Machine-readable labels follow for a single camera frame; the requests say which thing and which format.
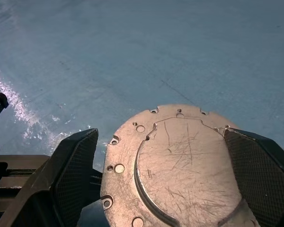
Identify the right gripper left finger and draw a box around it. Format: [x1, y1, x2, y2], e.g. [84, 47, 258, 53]
[0, 128, 99, 227]

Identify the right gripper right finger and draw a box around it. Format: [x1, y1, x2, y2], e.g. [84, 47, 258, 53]
[223, 127, 284, 227]

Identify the silver hinged motor lid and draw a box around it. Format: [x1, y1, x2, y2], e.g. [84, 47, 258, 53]
[99, 104, 259, 227]

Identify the blue plastic table cover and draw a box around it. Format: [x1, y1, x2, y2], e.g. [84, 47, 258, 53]
[0, 0, 284, 227]

